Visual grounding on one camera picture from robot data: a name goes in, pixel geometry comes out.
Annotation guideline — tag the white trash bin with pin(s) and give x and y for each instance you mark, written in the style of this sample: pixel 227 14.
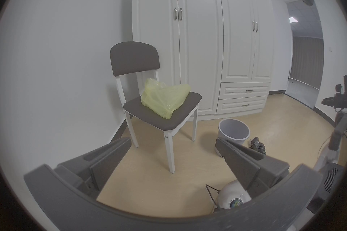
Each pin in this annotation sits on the white trash bin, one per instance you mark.
pixel 233 129

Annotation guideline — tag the black plastic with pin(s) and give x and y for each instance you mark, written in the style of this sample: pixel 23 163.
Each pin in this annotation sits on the black plastic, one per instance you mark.
pixel 257 146

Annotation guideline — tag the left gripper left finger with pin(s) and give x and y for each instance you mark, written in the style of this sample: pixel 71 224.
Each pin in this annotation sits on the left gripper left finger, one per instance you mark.
pixel 92 167

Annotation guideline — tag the grey curtain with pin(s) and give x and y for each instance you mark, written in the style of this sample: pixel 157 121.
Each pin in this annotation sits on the grey curtain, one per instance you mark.
pixel 306 62

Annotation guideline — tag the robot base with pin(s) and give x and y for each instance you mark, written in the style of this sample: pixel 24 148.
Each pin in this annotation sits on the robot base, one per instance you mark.
pixel 230 194

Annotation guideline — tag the grey white chair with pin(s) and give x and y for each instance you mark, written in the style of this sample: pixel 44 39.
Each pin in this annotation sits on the grey white chair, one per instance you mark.
pixel 135 59

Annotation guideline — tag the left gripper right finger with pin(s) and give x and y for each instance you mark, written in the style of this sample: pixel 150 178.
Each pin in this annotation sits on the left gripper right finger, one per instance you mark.
pixel 252 170

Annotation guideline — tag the ceiling light panel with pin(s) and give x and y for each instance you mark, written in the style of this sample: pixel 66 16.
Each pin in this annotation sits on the ceiling light panel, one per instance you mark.
pixel 292 19

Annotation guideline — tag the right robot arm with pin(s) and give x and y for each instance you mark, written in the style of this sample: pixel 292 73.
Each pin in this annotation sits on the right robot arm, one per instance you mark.
pixel 337 127

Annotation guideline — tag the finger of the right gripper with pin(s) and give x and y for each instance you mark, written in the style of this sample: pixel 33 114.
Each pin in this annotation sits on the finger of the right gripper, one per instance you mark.
pixel 331 102

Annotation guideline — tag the yellow plastic bag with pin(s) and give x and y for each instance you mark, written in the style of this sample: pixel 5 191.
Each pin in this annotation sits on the yellow plastic bag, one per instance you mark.
pixel 162 97

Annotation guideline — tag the white wardrobe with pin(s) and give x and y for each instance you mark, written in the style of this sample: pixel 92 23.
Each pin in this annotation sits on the white wardrobe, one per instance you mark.
pixel 200 35

